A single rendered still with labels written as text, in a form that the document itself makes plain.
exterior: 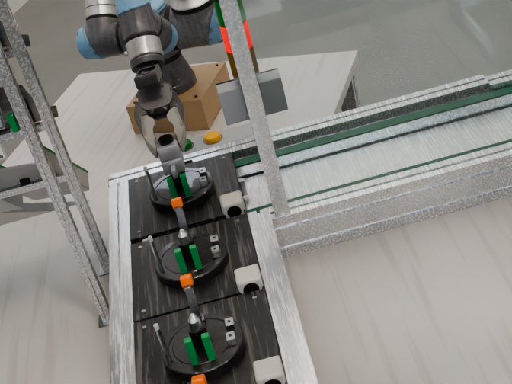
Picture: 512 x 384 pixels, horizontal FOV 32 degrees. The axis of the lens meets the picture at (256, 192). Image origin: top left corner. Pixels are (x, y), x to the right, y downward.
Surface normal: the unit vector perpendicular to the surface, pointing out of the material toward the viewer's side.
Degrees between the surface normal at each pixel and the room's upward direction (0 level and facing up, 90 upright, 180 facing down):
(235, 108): 90
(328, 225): 90
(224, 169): 0
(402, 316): 0
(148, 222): 0
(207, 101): 90
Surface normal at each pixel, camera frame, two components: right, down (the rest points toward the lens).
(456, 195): 0.14, 0.52
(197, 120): -0.26, 0.58
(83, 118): -0.22, -0.81
